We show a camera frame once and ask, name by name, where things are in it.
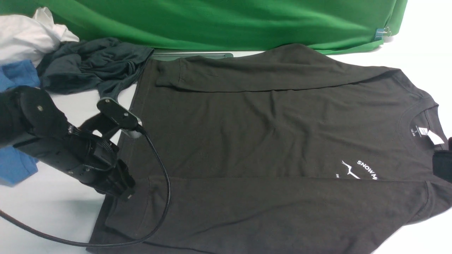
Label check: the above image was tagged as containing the gray long-sleeved shirt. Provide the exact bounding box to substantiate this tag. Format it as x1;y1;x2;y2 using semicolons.
88;44;451;254

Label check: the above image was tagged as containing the blue binder clip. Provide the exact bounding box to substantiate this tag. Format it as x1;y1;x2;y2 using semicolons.
374;27;392;41

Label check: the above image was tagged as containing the white crumpled shirt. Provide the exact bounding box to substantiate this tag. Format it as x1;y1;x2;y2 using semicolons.
0;7;79;67

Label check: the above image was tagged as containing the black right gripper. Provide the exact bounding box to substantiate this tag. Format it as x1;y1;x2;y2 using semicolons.
432;137;452;183

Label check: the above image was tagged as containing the blue crumpled shirt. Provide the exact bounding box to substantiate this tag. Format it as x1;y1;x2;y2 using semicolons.
0;59;40;185

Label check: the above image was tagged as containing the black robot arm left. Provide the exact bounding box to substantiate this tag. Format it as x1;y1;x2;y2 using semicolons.
1;86;140;200

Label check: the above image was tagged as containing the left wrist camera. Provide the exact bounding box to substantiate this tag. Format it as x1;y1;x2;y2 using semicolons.
96;97;142;139

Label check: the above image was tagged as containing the dark teal crumpled shirt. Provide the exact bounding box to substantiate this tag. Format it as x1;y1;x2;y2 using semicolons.
36;37;154;99

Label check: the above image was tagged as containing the metal table cable hatch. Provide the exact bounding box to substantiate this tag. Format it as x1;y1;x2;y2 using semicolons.
151;53;234;61

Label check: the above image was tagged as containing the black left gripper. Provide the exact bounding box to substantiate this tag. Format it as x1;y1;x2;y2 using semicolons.
21;124;136;201

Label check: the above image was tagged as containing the green backdrop cloth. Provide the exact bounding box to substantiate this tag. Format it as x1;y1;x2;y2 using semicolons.
1;0;408;55

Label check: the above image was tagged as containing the black camera cable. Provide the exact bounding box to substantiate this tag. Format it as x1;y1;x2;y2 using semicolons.
0;129;172;247

